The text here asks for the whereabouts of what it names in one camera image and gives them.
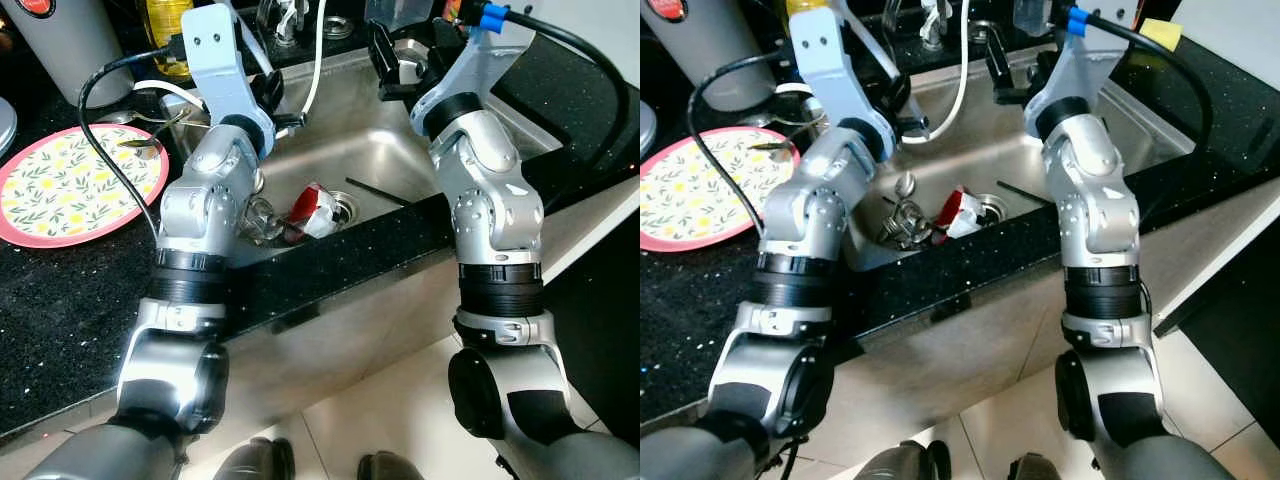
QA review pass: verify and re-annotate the chrome sink faucet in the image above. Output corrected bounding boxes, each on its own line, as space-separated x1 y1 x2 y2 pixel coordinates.
258 0 313 51
885 0 953 53

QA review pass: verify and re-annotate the black left robot foot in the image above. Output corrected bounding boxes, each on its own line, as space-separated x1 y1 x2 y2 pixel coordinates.
212 436 297 480
855 440 953 480

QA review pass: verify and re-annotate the black robot foot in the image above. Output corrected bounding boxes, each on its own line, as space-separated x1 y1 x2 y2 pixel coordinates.
1008 452 1063 480
358 450 427 480
212 436 297 480
855 440 953 480

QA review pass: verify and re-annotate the black right robot foot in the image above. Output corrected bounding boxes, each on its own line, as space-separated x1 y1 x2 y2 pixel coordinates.
1008 452 1063 480
358 450 427 480

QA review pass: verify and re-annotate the round steel sink strainer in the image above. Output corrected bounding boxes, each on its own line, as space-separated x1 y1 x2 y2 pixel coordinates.
325 190 361 227
975 193 1013 227

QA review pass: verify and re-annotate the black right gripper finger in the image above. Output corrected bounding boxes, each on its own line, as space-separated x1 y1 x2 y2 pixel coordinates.
985 25 1016 93
368 20 401 89

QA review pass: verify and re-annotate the white long handled spoon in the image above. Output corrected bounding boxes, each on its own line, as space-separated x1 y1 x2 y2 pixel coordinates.
835 0 903 83
228 0 276 79

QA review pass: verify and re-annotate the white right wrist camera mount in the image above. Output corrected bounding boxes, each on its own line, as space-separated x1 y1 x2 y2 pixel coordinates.
1025 22 1141 136
415 18 536 119

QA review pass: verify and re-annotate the yellow green sponge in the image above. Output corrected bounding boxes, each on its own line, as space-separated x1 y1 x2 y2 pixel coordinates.
1140 18 1184 51

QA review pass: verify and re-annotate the pink rimmed floral plate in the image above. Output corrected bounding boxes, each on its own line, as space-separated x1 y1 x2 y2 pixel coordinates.
640 126 801 254
0 124 170 250

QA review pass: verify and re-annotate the grey cabinet front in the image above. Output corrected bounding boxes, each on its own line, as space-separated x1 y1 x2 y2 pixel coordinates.
850 190 1280 451
220 180 641 441

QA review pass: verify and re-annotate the white flexible hose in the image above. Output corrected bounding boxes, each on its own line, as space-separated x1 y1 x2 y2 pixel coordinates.
130 0 333 119
775 0 979 147

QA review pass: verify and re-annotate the stainless steel sink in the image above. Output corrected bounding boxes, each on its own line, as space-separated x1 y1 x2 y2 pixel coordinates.
800 40 1198 271
165 35 566 269

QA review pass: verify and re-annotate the steel fork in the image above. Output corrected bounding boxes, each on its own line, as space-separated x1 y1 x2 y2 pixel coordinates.
765 112 833 136
125 105 193 131

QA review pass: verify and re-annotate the red white patterned bowl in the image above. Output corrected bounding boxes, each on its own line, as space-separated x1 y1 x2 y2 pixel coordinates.
935 185 988 243
288 182 343 242

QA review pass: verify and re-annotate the grey thermos flask red logo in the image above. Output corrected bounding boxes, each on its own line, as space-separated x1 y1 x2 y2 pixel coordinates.
0 0 137 109
645 0 793 113

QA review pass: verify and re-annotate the black tall cabinet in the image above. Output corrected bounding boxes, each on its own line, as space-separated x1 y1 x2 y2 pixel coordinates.
1155 245 1280 451
545 215 641 446

